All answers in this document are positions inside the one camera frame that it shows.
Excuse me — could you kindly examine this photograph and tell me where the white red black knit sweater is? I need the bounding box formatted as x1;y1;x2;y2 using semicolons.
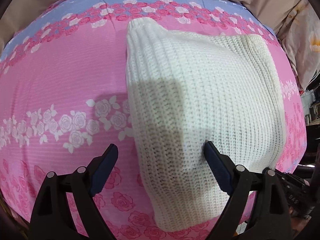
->
126;18;286;232

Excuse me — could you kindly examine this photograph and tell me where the pink floral bed sheet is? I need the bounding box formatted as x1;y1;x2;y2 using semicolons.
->
1;0;306;239

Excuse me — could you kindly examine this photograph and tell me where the floral cream hanging cloth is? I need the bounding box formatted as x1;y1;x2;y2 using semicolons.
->
277;0;319;90

